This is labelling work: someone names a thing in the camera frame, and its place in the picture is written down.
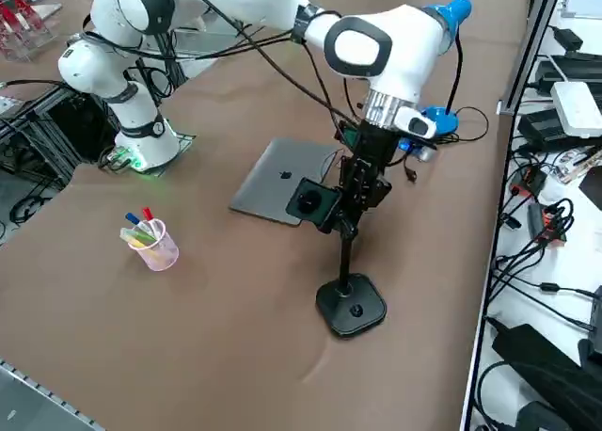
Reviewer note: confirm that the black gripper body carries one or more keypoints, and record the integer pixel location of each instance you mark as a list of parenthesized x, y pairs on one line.
[(374, 148)]

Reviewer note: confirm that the black desktop phone stand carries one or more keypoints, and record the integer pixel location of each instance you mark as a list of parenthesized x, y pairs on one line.
[(350, 308)]

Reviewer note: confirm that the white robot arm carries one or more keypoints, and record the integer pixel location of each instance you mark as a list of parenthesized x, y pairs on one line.
[(404, 59)]

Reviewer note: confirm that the grey closed laptop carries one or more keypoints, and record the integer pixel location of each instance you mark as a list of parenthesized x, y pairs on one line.
[(263, 186)]

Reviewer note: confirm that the orange black device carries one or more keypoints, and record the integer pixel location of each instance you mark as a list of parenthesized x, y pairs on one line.
[(529, 179)]

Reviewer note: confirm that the blue desk lamp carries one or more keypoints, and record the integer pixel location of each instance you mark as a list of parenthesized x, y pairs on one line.
[(458, 7)]

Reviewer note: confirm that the black power adapter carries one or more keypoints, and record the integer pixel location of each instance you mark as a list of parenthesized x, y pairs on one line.
[(543, 127)]

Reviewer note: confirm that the pink mesh pen cup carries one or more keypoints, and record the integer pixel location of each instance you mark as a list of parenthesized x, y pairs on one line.
[(160, 254)]

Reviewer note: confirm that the white power adapter box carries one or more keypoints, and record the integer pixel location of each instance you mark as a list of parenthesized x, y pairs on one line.
[(576, 108)]

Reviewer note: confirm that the red marker pen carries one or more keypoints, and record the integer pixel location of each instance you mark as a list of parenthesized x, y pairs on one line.
[(148, 213)]

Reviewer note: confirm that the green yellow highlighter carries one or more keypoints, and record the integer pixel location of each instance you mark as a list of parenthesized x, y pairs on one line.
[(138, 235)]

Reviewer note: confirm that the blue marker pen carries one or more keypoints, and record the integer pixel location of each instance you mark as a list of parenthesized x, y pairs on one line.
[(131, 218)]

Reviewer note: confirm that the black bag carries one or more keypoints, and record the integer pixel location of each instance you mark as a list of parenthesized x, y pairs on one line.
[(545, 370)]

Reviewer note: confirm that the black box under table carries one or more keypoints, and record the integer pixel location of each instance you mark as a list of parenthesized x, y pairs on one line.
[(84, 125)]

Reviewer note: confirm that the clear red acrylic rack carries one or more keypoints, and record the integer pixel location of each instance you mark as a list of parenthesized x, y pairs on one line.
[(21, 31)]

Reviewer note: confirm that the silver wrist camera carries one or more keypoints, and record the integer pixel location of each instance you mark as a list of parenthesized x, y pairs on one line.
[(421, 152)]

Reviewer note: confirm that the aluminium frame post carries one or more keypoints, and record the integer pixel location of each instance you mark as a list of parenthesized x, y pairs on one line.
[(531, 40)]

